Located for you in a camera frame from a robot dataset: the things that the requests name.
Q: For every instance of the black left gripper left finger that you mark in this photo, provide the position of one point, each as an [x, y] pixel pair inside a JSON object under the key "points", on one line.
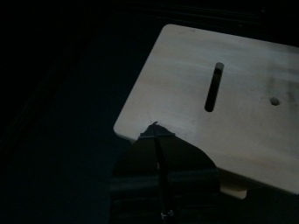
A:
{"points": [[137, 163]]}

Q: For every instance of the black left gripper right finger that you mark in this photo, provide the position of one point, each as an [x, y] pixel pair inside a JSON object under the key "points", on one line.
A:
{"points": [[187, 166]]}

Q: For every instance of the light wooden slotted board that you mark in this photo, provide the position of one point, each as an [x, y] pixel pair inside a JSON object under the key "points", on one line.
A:
{"points": [[218, 96]]}

